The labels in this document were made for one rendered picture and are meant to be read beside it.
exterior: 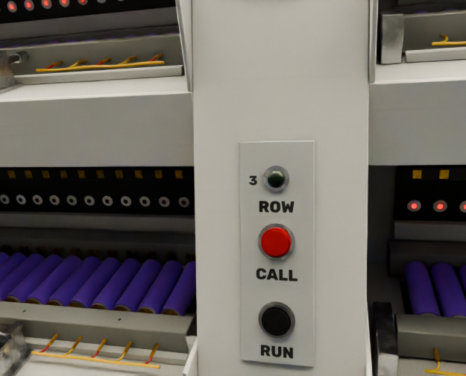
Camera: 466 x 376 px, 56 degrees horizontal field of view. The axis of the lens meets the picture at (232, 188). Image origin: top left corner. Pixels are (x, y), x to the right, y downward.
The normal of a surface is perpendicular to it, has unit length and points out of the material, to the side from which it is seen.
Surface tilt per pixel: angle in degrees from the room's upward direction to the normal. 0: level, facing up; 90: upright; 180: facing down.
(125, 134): 111
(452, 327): 21
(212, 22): 90
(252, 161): 90
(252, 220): 90
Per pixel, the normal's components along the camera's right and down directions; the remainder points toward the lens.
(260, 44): -0.24, 0.07
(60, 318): -0.10, -0.91
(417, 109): -0.22, 0.42
